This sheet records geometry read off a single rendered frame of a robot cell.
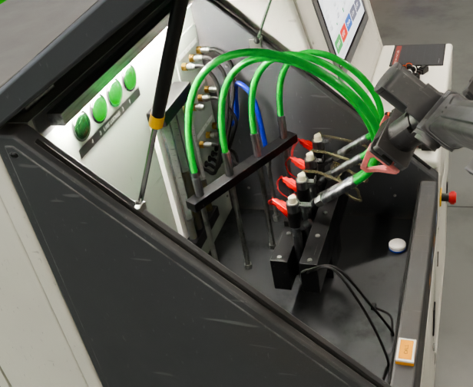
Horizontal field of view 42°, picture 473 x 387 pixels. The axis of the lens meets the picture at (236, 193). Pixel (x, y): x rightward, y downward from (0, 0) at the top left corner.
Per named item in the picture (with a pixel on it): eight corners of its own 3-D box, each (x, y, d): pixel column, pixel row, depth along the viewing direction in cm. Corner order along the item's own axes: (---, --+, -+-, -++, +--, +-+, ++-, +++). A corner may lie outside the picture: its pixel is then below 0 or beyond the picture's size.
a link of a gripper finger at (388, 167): (344, 167, 111) (375, 145, 103) (358, 140, 115) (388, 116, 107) (373, 190, 112) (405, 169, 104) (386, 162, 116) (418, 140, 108)
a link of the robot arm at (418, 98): (438, 154, 91) (478, 107, 89) (378, 106, 90) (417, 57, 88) (417, 141, 103) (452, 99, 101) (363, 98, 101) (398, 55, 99)
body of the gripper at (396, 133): (370, 150, 104) (397, 130, 98) (389, 110, 109) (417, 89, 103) (399, 173, 105) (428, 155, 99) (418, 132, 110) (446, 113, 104)
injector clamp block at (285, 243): (323, 317, 133) (316, 264, 125) (278, 312, 137) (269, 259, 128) (350, 219, 159) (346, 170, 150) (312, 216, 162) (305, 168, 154)
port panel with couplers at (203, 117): (212, 168, 148) (185, 44, 131) (199, 167, 149) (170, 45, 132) (229, 140, 158) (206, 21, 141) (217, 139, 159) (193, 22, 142)
